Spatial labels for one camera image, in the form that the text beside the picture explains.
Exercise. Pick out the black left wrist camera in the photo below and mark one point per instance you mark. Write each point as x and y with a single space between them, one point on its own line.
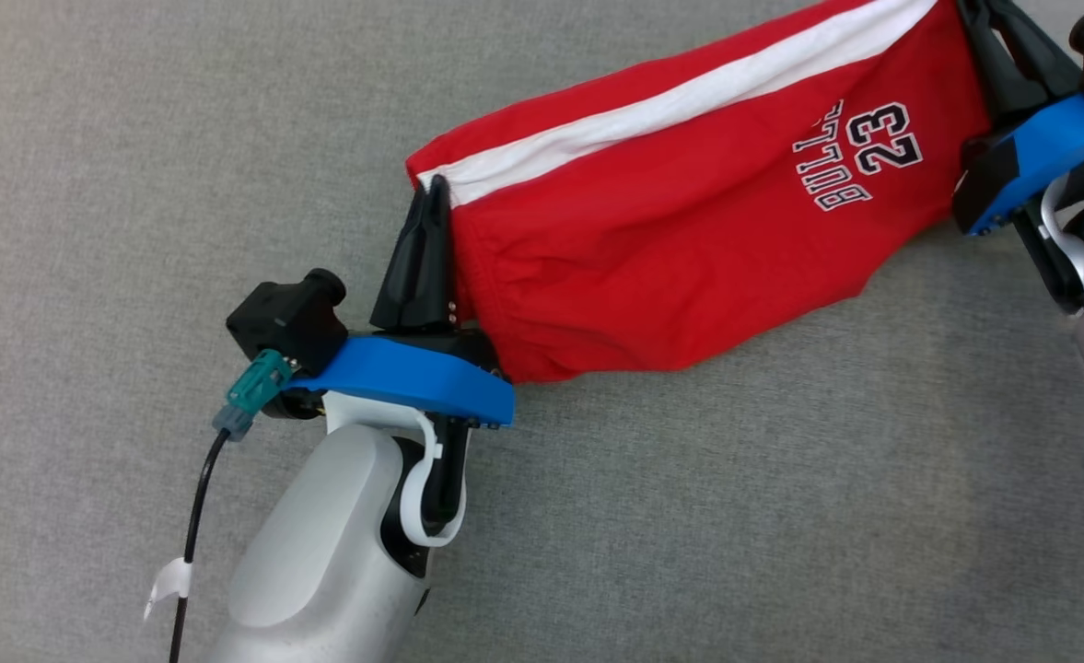
284 318

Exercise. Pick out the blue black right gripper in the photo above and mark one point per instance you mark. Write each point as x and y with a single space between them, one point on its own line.
1030 157

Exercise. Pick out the red white-striped basketball shorts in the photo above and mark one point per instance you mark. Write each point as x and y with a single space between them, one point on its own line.
670 230

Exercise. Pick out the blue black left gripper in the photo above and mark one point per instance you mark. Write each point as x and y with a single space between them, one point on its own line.
413 378

